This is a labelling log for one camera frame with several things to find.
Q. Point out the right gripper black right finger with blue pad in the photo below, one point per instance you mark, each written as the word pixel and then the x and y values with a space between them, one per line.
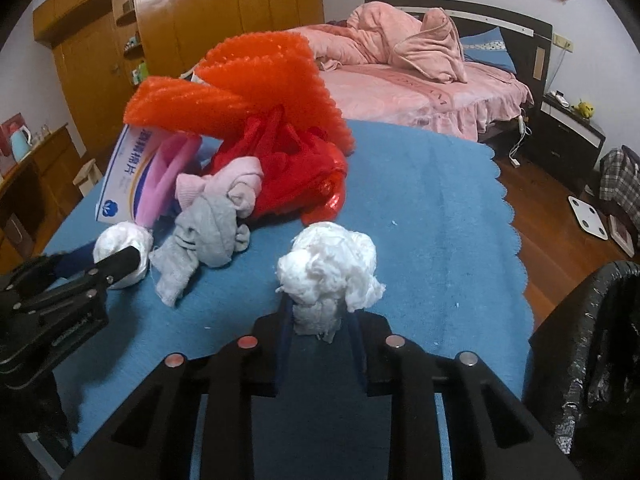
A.
pixel 449 411

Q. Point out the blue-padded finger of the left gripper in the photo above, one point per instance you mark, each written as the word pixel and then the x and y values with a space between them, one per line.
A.
pixel 68 264

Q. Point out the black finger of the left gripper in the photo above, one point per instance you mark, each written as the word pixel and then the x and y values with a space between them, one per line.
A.
pixel 114 268

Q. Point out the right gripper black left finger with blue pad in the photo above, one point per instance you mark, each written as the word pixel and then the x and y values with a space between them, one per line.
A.
pixel 193 418

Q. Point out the white blue cotton pad box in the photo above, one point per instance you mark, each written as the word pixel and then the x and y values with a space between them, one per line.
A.
pixel 126 172

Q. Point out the grey sock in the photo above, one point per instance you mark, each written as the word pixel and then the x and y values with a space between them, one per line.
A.
pixel 206 232

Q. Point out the pink plastic bag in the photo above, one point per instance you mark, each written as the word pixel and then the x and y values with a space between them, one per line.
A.
pixel 158 190

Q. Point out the red cloth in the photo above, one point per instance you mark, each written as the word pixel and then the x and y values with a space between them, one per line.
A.
pixel 294 162

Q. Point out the orange foam fruit net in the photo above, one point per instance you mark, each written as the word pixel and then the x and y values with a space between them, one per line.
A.
pixel 243 77

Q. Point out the red plastic bubble wrap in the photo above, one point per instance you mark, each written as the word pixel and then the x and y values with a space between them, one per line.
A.
pixel 328 201

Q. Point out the black lined trash bin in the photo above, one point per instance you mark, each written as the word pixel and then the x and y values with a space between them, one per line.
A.
pixel 582 377

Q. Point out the wooden sideboard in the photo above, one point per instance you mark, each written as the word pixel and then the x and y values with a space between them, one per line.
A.
pixel 37 196

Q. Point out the white small stool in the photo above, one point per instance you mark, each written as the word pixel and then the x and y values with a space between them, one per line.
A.
pixel 88 177

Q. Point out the light blue kettle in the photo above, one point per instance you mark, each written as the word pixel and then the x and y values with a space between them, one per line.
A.
pixel 21 142

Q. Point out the pink sock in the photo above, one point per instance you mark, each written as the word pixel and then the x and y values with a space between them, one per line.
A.
pixel 240 181

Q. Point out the framed picture on floor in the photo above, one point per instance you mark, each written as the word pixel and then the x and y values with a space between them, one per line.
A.
pixel 621 236

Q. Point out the white bathroom scale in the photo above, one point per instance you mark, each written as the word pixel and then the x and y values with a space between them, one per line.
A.
pixel 587 218

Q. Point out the blue table cloth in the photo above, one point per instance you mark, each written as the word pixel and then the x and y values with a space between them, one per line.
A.
pixel 447 255

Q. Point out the wooden wardrobe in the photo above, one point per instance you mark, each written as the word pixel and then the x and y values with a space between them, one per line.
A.
pixel 97 43

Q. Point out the white power strip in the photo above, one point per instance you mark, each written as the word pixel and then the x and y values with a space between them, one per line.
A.
pixel 515 162

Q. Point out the plaid bag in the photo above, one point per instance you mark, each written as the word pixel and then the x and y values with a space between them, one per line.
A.
pixel 619 181

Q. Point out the black nightstand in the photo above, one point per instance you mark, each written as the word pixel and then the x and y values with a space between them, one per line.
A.
pixel 563 144

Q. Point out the bed with pink sheet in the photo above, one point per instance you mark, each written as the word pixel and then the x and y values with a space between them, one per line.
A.
pixel 491 102

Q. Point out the yellow toy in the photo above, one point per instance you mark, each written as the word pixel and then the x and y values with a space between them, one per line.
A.
pixel 584 110

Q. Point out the pink quilt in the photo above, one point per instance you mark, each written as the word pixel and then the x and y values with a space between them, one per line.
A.
pixel 378 33

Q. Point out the blue pillow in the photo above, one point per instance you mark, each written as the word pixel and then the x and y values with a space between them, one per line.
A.
pixel 488 48

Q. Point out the red picture frame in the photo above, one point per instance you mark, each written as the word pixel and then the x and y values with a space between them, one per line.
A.
pixel 7 128

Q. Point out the wall power socket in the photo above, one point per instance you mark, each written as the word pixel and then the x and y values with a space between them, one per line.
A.
pixel 562 43

